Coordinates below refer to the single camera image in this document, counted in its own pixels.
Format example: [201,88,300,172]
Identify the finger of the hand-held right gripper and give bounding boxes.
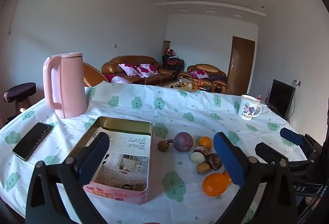
[280,128,323,161]
[255,142,313,172]

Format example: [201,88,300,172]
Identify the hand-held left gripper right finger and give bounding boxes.
[213,132,306,224]

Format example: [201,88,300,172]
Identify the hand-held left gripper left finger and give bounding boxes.
[25,132,111,224]

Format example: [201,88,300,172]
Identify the dark chocolate round cake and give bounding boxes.
[206,153,223,170]

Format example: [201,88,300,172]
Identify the small orange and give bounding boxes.
[199,136,213,150]

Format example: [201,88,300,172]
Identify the brown kiwi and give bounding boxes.
[196,162,211,175]

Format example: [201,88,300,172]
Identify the large orange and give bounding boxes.
[202,173,232,197]

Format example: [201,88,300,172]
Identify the pink metal tin box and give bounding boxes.
[68,116,154,205]

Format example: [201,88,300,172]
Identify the printed paper leaflet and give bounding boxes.
[87,128,151,192]

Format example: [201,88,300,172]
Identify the black television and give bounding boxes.
[267,79,295,119]

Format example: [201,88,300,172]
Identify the white cartoon-print mug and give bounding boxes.
[238,94,262,120]

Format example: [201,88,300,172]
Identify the purple sweet potato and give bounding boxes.
[167,132,194,154]

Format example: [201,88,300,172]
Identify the black smartphone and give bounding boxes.
[12,123,53,161]

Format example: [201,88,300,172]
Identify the white cloud-print tablecloth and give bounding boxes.
[0,82,309,224]

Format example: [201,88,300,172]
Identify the pink electric kettle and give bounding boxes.
[43,53,88,119]

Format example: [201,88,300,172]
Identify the brown leather recliner chair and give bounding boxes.
[83,62,110,87]

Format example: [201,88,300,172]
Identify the purple blanket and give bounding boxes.
[207,73,228,83]

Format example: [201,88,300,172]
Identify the cluttered coffee table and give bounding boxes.
[157,78,214,93]

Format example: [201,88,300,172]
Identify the brown wooden door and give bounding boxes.
[227,36,256,95]

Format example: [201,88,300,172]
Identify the pink floral pillow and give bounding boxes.
[118,63,142,77]
[191,70,209,79]
[136,63,159,79]

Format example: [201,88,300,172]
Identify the brown leather armchair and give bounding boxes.
[178,64,228,95]

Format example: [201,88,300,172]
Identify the round dark-topped stool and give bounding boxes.
[3,82,37,113]

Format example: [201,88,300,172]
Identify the brown leather sofa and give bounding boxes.
[101,55,178,85]

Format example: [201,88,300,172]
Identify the stacked black chairs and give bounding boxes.
[162,53,185,73]

